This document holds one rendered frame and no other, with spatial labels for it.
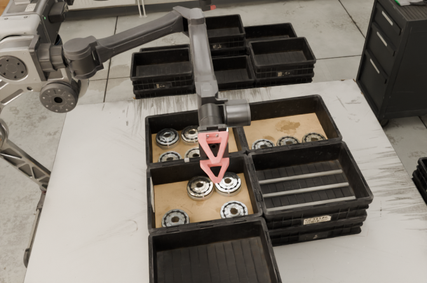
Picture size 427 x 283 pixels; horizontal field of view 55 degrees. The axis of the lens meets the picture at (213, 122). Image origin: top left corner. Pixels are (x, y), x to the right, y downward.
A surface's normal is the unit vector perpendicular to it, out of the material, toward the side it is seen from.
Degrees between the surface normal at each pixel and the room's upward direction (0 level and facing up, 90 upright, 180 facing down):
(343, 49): 0
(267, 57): 0
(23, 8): 0
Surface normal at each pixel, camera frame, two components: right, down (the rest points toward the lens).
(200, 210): -0.04, -0.73
